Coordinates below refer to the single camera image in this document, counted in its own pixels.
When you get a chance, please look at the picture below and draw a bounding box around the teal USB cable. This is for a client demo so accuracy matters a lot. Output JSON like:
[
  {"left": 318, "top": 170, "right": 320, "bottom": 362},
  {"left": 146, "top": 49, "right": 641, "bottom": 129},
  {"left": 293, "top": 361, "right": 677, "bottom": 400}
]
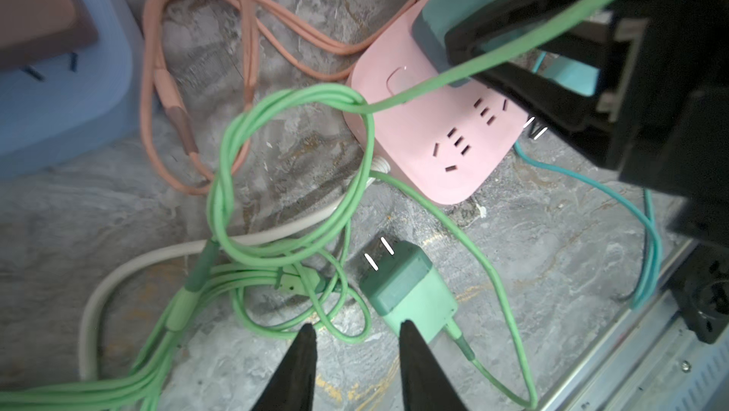
[{"left": 511, "top": 51, "right": 664, "bottom": 310}]

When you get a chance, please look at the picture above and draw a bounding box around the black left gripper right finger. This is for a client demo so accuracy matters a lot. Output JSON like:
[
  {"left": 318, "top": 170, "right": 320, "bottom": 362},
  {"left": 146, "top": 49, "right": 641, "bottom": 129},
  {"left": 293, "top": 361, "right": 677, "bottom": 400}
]
[{"left": 399, "top": 320, "right": 466, "bottom": 411}]

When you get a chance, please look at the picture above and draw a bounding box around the teal USB charger plug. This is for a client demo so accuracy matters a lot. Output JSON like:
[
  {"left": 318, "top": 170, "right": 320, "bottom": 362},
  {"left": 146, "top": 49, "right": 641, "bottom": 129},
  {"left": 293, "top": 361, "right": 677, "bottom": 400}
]
[{"left": 412, "top": 0, "right": 599, "bottom": 97}]

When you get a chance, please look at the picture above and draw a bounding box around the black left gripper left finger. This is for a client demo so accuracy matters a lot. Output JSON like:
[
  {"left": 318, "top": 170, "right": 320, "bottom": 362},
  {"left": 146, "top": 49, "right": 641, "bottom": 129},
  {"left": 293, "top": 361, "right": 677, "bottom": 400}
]
[{"left": 252, "top": 324, "right": 317, "bottom": 410}]

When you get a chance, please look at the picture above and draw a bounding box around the green USB charger plug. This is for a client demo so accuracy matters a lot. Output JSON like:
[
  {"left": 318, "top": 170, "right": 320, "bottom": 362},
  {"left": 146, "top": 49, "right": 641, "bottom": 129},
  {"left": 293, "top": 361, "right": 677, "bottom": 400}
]
[{"left": 359, "top": 236, "right": 458, "bottom": 343}]

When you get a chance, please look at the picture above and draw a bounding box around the pink USB cable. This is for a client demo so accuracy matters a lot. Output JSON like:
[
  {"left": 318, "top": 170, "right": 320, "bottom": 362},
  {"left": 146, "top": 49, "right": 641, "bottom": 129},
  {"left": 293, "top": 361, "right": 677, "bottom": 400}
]
[{"left": 139, "top": 0, "right": 457, "bottom": 196}]

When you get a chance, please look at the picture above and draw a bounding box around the white power cord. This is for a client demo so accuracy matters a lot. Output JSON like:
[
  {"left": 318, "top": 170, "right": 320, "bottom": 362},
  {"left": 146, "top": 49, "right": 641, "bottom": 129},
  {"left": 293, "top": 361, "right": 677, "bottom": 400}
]
[{"left": 78, "top": 153, "right": 391, "bottom": 383}]

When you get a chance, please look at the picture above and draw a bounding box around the blue power strip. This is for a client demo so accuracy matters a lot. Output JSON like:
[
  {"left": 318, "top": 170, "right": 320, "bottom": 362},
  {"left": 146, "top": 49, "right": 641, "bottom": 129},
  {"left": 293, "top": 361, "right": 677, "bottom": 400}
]
[{"left": 1, "top": 0, "right": 144, "bottom": 179}]

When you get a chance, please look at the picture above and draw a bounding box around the light green USB cable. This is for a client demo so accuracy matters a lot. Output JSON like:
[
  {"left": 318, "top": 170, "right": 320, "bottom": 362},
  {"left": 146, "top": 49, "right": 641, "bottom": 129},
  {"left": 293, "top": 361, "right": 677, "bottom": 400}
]
[{"left": 0, "top": 0, "right": 673, "bottom": 411}]

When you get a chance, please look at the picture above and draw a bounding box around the pink USB charger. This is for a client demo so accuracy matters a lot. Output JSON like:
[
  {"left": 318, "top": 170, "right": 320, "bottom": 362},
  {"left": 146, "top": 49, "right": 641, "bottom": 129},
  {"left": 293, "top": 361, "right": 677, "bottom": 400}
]
[{"left": 1, "top": 0, "right": 98, "bottom": 71}]

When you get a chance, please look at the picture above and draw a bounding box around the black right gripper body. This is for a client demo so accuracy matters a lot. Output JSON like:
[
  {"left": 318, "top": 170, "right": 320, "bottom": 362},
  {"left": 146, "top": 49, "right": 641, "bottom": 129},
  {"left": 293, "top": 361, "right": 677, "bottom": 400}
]
[{"left": 445, "top": 0, "right": 728, "bottom": 246}]

